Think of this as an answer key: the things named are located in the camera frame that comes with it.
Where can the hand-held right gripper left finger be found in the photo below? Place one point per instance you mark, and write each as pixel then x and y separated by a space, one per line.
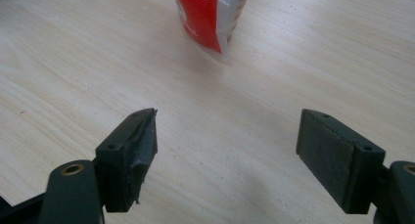
pixel 124 165

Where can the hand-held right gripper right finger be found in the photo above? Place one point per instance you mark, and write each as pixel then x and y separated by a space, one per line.
pixel 329 158

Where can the red and clear salt bag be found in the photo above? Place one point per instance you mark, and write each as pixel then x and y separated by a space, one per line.
pixel 199 15

